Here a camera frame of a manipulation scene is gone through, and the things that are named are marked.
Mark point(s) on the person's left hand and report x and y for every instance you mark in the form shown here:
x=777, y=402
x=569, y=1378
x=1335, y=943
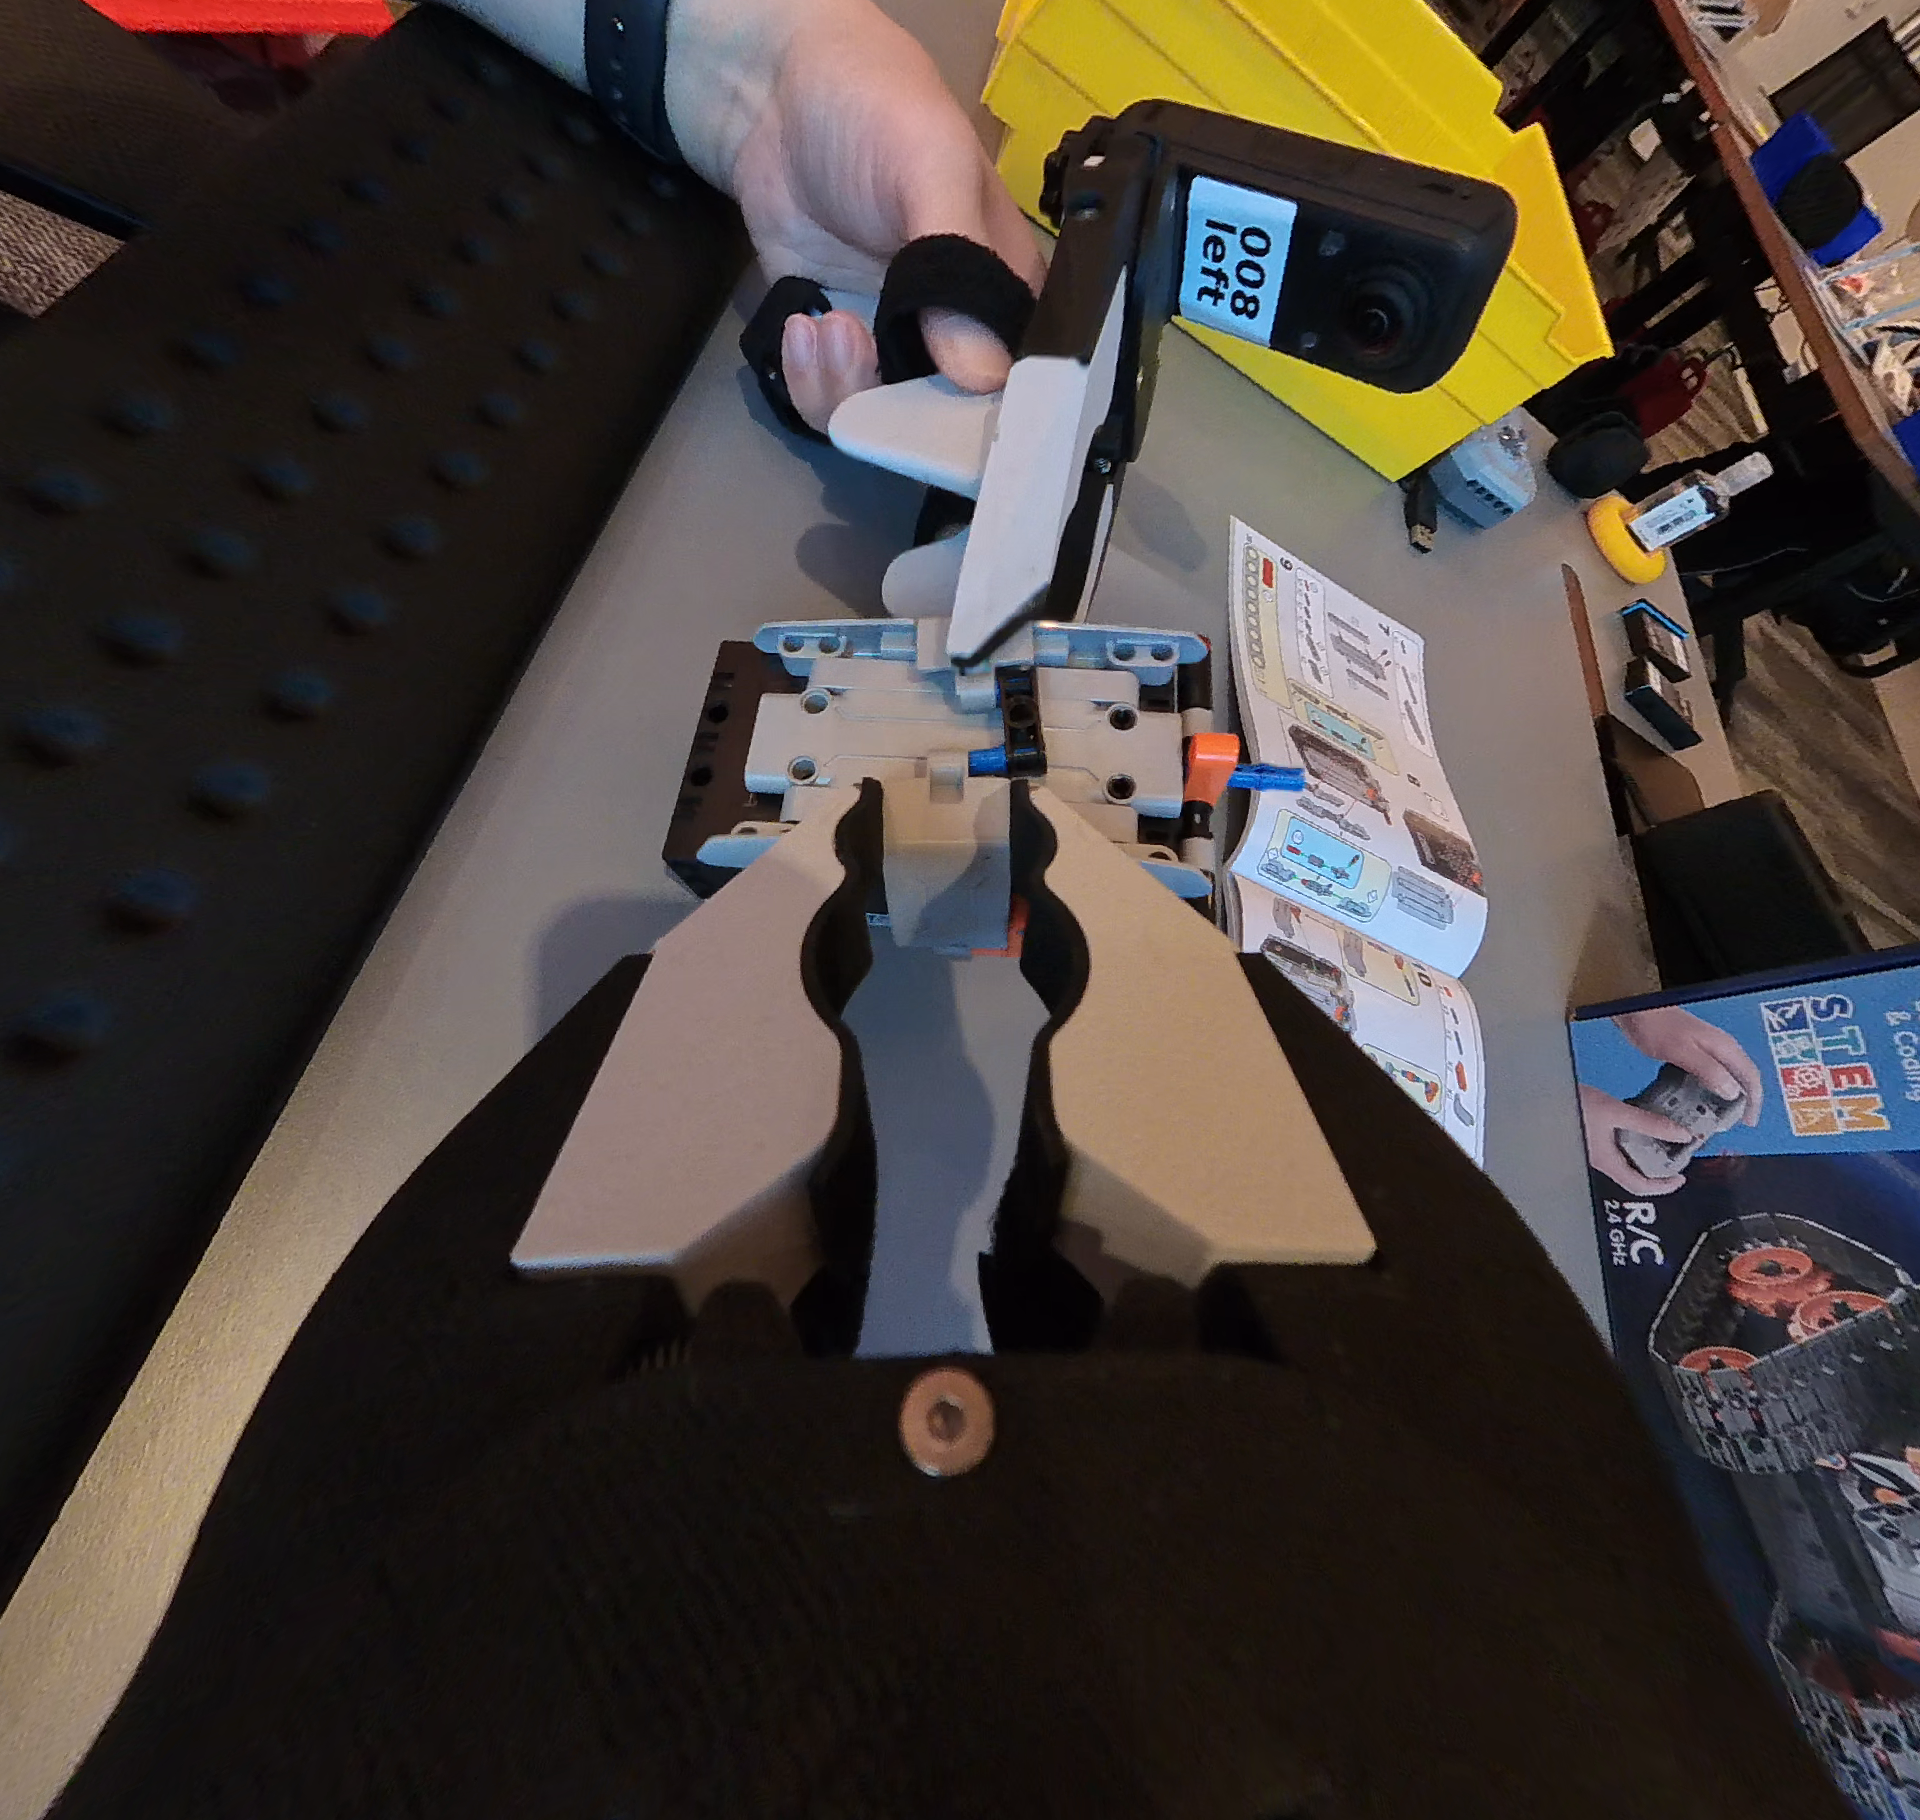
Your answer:
x=841, y=124

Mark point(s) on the black usb plug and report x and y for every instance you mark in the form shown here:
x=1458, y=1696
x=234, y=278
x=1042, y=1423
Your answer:
x=1422, y=514

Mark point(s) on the blue storage bin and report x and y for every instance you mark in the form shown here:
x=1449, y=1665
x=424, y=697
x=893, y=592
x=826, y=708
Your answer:
x=1807, y=193

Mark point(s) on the black round pouch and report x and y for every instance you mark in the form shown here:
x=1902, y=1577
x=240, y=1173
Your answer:
x=1598, y=456

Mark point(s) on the small black device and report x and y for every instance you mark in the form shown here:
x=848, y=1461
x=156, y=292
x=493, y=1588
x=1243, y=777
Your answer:
x=1663, y=674

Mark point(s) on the small black blue connector piece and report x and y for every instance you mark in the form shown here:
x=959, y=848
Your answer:
x=1024, y=726

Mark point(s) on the grey desk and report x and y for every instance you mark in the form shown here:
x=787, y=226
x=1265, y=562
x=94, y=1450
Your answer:
x=600, y=651

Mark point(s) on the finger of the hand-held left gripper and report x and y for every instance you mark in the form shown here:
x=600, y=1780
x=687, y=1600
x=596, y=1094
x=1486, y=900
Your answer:
x=1114, y=523
x=1028, y=499

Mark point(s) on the blue robot kit box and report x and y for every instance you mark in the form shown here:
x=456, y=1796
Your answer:
x=1756, y=1326

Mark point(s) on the grey building block robot model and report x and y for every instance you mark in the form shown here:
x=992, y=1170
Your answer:
x=841, y=741

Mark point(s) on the grey battery box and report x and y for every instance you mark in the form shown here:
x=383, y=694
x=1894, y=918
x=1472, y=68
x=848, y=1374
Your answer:
x=1482, y=480

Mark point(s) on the black perforated board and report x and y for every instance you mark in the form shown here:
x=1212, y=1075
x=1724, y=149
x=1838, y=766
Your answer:
x=301, y=575

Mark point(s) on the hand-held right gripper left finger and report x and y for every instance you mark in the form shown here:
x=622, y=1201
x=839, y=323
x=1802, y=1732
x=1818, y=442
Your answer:
x=706, y=1099

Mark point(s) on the red container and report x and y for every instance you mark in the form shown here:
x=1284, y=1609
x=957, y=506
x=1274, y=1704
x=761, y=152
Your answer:
x=1670, y=393

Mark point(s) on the yellow plastic bin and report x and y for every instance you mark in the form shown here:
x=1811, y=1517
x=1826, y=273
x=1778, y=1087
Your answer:
x=1275, y=80

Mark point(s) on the black wristband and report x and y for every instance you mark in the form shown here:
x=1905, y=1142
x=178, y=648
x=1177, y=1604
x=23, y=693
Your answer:
x=630, y=36

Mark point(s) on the yellow tape roll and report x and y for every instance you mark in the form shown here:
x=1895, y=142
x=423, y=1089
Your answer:
x=1617, y=546

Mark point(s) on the open instruction manual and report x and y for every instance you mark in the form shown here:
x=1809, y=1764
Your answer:
x=1351, y=800

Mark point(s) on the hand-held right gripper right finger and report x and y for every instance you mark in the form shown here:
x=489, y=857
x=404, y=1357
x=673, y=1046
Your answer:
x=1199, y=1099

